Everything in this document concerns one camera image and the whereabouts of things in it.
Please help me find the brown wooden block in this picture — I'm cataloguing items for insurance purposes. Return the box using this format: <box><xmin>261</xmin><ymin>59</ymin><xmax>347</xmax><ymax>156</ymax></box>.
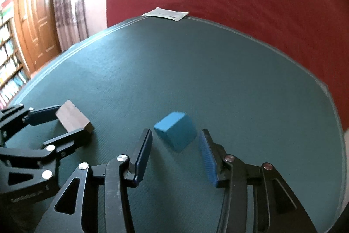
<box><xmin>56</xmin><ymin>100</ymin><xmax>95</xmax><ymax>133</ymax></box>

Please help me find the blue block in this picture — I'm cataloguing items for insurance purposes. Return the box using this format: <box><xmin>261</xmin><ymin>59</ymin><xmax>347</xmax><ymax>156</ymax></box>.
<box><xmin>154</xmin><ymin>112</ymin><xmax>197</xmax><ymax>152</ymax></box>

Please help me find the bookshelf with books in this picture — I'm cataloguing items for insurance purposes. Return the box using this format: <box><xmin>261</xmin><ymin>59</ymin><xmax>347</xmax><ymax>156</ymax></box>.
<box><xmin>0</xmin><ymin>0</ymin><xmax>29</xmax><ymax>109</ymax></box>

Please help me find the patterned curtain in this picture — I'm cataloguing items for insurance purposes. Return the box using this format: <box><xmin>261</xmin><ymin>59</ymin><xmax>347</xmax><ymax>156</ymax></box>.
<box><xmin>51</xmin><ymin>0</ymin><xmax>91</xmax><ymax>52</ymax></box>

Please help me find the teal table mat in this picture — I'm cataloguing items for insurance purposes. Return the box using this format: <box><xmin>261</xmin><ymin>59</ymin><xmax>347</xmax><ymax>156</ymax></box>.
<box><xmin>12</xmin><ymin>17</ymin><xmax>347</xmax><ymax>232</ymax></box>

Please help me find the white paper card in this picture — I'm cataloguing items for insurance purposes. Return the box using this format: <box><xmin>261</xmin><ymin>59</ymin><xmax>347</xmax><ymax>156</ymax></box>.
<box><xmin>143</xmin><ymin>7</ymin><xmax>189</xmax><ymax>22</ymax></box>

